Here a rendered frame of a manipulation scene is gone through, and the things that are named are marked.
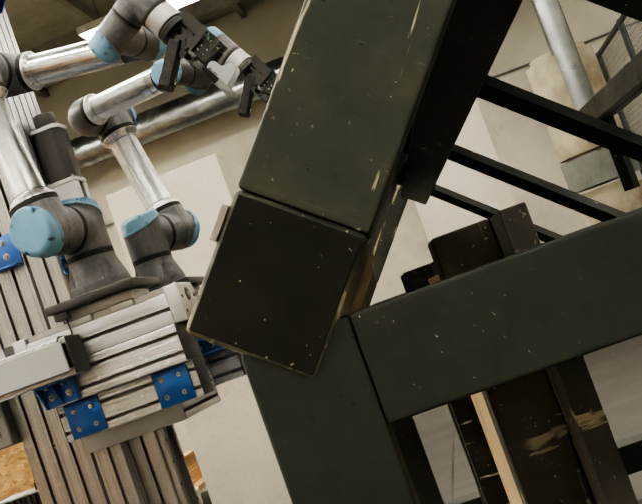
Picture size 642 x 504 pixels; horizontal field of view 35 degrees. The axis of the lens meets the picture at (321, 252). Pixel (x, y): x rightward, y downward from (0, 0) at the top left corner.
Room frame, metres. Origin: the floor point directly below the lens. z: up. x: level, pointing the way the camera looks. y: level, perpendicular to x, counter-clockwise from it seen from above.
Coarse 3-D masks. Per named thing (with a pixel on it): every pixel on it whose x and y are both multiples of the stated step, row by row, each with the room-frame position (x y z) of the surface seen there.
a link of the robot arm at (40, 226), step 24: (0, 72) 2.32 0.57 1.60; (0, 96) 2.29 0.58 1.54; (0, 120) 2.27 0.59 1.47; (0, 144) 2.26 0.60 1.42; (24, 144) 2.29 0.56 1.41; (0, 168) 2.27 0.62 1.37; (24, 168) 2.26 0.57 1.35; (24, 192) 2.25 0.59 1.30; (48, 192) 2.26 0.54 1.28; (24, 216) 2.23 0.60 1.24; (48, 216) 2.22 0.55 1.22; (72, 216) 2.31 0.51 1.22; (24, 240) 2.24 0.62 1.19; (48, 240) 2.23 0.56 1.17; (72, 240) 2.30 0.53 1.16
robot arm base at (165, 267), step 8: (152, 256) 2.86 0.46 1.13; (160, 256) 2.87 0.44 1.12; (168, 256) 2.89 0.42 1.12; (136, 264) 2.87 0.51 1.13; (144, 264) 2.86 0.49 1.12; (152, 264) 2.85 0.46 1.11; (160, 264) 2.86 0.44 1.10; (168, 264) 2.87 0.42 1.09; (176, 264) 2.90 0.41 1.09; (136, 272) 2.88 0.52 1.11; (144, 272) 2.85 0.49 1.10; (152, 272) 2.85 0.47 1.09; (160, 272) 2.85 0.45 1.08; (168, 272) 2.87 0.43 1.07; (176, 272) 2.87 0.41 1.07; (160, 280) 2.84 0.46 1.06; (168, 280) 2.85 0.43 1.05; (152, 288) 2.84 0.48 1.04
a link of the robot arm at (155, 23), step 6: (162, 6) 2.12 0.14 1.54; (168, 6) 2.12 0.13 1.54; (156, 12) 2.11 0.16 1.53; (162, 12) 2.11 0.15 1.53; (168, 12) 2.11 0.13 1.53; (174, 12) 2.12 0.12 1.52; (150, 18) 2.12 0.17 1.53; (156, 18) 2.11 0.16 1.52; (162, 18) 2.11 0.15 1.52; (168, 18) 2.11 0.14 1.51; (150, 24) 2.12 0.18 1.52; (156, 24) 2.12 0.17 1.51; (162, 24) 2.11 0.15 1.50; (150, 30) 2.14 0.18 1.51; (156, 30) 2.12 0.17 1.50; (162, 30) 2.12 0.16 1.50; (156, 36) 2.14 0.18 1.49
